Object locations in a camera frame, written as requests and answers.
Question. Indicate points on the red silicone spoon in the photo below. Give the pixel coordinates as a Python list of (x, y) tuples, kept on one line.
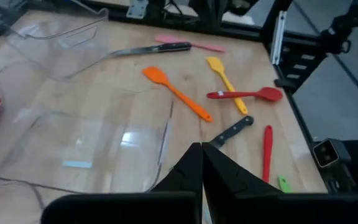
[(269, 93)]

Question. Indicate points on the clear plastic bin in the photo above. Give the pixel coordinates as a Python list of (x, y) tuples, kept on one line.
[(57, 46), (73, 130)]

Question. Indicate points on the long red silicone spatula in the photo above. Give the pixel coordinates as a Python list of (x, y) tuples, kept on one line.
[(267, 152)]

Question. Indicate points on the green silicone spatula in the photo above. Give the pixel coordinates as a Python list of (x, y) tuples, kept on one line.
[(284, 185)]

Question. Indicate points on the silver metal bracket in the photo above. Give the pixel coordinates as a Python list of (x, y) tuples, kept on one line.
[(137, 8)]

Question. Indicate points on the yellow silicone spatula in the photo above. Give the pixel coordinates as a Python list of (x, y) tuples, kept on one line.
[(225, 81)]

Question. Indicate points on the black table clip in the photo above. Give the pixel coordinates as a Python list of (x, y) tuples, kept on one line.
[(284, 83)]

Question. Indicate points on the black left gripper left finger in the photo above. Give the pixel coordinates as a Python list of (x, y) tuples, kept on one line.
[(166, 208)]

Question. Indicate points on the orange silicone spatula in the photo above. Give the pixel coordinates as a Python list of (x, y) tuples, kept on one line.
[(179, 95)]

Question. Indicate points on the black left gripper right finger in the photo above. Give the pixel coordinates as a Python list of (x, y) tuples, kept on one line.
[(244, 208)]

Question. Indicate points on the aluminium extrusion post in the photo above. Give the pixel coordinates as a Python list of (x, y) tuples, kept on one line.
[(279, 37)]

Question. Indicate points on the pink silicone spatula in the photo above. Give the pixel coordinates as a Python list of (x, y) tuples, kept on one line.
[(191, 43)]

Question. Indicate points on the table-level camera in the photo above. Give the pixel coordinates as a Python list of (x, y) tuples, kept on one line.
[(326, 154)]

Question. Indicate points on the blue tape strip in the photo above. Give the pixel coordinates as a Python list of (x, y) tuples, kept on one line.
[(76, 164)]

